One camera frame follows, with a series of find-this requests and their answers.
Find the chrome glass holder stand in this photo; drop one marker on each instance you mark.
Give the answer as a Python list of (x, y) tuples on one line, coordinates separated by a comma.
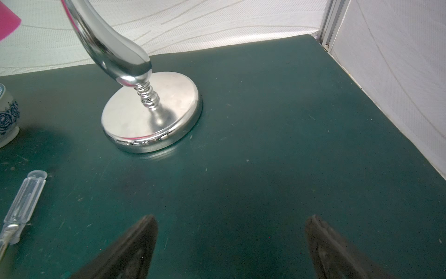
[(152, 110)]

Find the pink wine glass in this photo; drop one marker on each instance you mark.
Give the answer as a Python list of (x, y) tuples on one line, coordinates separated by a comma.
[(9, 21)]

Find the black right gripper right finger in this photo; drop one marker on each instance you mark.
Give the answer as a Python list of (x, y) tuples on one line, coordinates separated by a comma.
[(334, 257)]

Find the clear handle screwdriver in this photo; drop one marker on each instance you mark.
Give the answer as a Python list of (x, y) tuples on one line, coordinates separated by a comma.
[(22, 208)]

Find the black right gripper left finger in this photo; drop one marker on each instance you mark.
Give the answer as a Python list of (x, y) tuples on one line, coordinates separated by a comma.
[(129, 257)]

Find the blue white patterned bowl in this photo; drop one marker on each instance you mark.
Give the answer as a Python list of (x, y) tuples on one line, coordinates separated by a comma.
[(10, 115)]

